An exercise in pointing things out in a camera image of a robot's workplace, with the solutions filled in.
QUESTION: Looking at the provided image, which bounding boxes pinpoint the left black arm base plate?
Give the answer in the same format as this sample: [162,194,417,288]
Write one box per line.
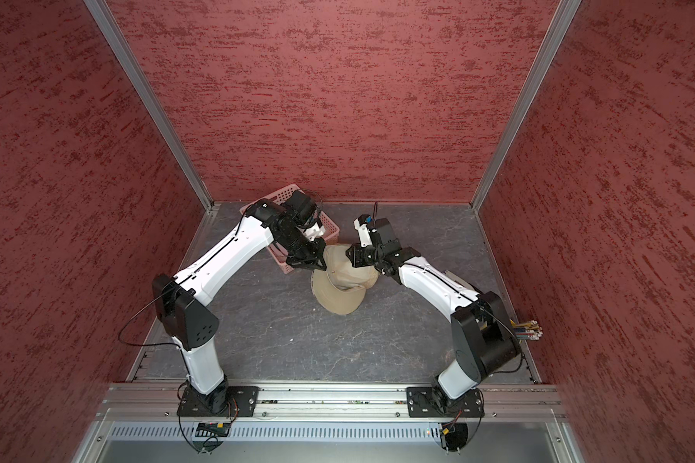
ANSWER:
[177,386,260,418]

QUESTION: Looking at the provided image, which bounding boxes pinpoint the beige baseball cap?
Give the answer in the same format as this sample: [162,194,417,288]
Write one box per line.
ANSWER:
[311,244,380,316]

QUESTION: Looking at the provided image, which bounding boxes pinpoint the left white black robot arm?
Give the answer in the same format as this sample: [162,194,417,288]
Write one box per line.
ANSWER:
[153,190,327,415]

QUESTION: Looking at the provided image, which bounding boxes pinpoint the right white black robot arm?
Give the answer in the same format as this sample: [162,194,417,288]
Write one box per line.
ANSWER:
[346,214,522,406]

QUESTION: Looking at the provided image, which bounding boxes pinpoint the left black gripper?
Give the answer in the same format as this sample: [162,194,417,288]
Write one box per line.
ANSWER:
[276,226,327,271]

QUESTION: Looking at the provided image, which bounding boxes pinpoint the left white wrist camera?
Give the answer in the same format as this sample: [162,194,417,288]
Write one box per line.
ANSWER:
[303,220,326,241]

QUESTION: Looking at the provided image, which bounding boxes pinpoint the aluminium front rail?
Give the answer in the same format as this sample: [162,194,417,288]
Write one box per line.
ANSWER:
[96,381,568,422]

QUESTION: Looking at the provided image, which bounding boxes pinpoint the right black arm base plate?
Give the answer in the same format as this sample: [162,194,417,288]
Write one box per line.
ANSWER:
[405,386,485,419]

